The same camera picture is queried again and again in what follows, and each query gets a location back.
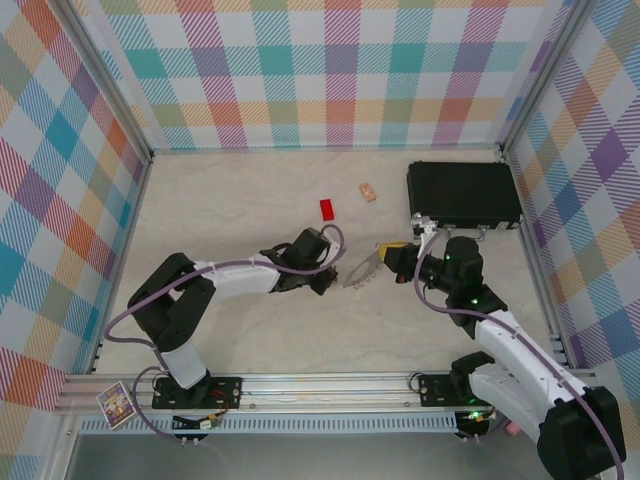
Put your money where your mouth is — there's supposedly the black case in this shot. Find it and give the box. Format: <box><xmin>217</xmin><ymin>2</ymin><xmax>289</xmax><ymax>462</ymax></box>
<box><xmin>405</xmin><ymin>160</ymin><xmax>524</xmax><ymax>241</ymax></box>

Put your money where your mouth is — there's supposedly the black round LED module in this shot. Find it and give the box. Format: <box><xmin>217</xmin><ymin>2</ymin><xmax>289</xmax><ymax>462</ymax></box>
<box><xmin>455</xmin><ymin>409</ymin><xmax>494</xmax><ymax>442</ymax></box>

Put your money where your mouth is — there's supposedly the small picture card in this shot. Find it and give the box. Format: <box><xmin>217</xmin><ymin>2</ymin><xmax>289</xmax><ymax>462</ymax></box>
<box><xmin>95</xmin><ymin>380</ymin><xmax>139</xmax><ymax>430</ymax></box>

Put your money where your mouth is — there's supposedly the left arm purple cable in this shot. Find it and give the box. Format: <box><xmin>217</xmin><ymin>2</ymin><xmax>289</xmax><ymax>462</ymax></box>
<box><xmin>102</xmin><ymin>223</ymin><xmax>348</xmax><ymax>444</ymax></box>

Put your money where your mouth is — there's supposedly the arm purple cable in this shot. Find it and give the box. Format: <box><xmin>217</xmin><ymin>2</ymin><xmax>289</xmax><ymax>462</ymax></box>
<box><xmin>102</xmin><ymin>223</ymin><xmax>348</xmax><ymax>444</ymax></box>
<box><xmin>413</xmin><ymin>232</ymin><xmax>626</xmax><ymax>480</ymax></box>

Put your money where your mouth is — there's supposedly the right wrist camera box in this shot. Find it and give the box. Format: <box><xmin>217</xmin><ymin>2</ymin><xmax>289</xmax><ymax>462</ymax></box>
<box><xmin>410</xmin><ymin>214</ymin><xmax>436</xmax><ymax>256</ymax></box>

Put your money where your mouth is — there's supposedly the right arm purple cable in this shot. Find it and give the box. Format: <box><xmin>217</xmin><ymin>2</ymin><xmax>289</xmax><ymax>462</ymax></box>
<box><xmin>413</xmin><ymin>232</ymin><xmax>626</xmax><ymax>480</ymax></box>

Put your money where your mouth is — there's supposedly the aluminium side rail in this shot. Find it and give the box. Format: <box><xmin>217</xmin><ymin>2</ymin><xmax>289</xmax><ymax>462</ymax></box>
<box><xmin>89</xmin><ymin>152</ymin><xmax>155</xmax><ymax>376</ymax></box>
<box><xmin>502</xmin><ymin>149</ymin><xmax>571</xmax><ymax>369</ymax></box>

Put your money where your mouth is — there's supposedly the wide aluminium mounting rail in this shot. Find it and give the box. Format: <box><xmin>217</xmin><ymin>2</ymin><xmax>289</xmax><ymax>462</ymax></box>
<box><xmin>54</xmin><ymin>372</ymin><xmax>606</xmax><ymax>414</ymax></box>

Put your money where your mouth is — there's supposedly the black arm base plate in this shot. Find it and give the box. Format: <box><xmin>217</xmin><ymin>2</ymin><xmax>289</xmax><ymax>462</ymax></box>
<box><xmin>151</xmin><ymin>375</ymin><xmax>244</xmax><ymax>411</ymax></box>
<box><xmin>417</xmin><ymin>373</ymin><xmax>506</xmax><ymax>409</ymax></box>

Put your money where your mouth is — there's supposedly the slotted grey cable duct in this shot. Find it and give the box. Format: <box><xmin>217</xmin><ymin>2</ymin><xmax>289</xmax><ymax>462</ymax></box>
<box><xmin>79</xmin><ymin>412</ymin><xmax>459</xmax><ymax>435</ymax></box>

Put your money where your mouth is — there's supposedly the aluminium frame post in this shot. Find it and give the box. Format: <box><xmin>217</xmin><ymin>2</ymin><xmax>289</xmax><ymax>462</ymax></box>
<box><xmin>497</xmin><ymin>0</ymin><xmax>599</xmax><ymax>161</ymax></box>
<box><xmin>58</xmin><ymin>0</ymin><xmax>155</xmax><ymax>164</ymax></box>

